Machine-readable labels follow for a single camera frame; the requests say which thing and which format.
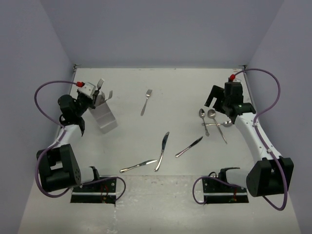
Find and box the steel fork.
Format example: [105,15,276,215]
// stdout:
[94,78,104,97]
[140,89,152,116]
[105,90,113,101]

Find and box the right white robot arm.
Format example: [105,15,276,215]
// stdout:
[205,82,294,197]

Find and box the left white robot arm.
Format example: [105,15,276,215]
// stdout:
[35,90,101,197]

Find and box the large steel spoon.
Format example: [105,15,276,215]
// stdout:
[207,109,228,144]

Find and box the small ornate steel spoon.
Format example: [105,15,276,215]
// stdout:
[199,108,210,137]

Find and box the crosswise steel spoon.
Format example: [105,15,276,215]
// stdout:
[205,121,233,127]

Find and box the clear plastic utensil container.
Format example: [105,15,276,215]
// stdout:
[89,92,117,134]

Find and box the steel knife right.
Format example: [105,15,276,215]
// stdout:
[175,136,203,158]

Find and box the steel knife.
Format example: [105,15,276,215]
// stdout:
[119,159,157,173]
[154,132,170,172]
[175,136,203,158]

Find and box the steel knife centre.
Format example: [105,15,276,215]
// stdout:
[154,132,170,172]

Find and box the steel knife lower left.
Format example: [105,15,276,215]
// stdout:
[119,159,157,173]

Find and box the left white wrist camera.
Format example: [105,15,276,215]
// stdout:
[76,81,96,97]

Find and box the left corner metal bracket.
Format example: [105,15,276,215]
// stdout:
[73,64,80,73]

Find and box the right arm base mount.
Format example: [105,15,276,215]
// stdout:
[192,167,249,205]

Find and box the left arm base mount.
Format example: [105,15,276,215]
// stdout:
[70,176,126,205]

